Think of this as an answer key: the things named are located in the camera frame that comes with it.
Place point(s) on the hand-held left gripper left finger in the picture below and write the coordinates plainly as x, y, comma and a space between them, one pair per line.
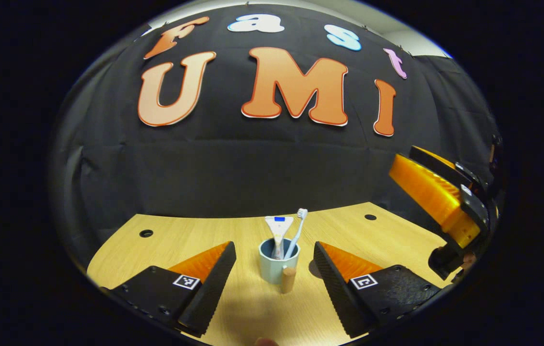
214, 283

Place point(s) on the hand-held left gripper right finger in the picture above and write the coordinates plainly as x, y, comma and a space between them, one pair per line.
334, 288

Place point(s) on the light wooden desktop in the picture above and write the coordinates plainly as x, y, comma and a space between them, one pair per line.
180, 240

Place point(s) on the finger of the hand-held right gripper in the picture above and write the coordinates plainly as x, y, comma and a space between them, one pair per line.
445, 166
430, 194

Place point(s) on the dark brown round coaster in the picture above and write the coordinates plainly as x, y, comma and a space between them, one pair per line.
315, 270

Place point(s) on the white toothpaste tube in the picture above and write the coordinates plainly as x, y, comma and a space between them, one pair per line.
279, 225

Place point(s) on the white toothbrush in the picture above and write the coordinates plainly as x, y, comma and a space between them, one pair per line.
302, 214

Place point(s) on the black backdrop cloth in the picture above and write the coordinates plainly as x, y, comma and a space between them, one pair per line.
252, 168

